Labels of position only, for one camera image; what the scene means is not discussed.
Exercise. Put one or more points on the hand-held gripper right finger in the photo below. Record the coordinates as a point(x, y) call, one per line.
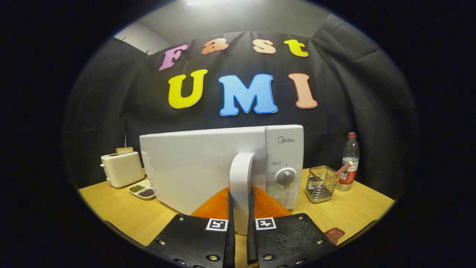
point(251, 242)

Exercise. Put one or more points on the cream bread toaster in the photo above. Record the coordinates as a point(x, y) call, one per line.
point(122, 169)

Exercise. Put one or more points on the clear plastic bottle red label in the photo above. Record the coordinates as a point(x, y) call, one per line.
point(349, 156)

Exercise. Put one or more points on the red white striped straw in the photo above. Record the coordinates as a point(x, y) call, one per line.
point(340, 171)

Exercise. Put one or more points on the white divided dish with beans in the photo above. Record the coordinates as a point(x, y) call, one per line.
point(143, 190)

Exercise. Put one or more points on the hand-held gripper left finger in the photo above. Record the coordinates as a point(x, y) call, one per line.
point(230, 242)

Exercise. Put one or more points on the brown grilled meat piece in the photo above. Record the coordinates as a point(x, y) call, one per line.
point(334, 235)

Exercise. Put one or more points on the toasted bread slice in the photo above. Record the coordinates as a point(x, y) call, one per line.
point(124, 150)

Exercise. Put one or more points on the white toaster oven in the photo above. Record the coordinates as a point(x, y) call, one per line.
point(193, 171)

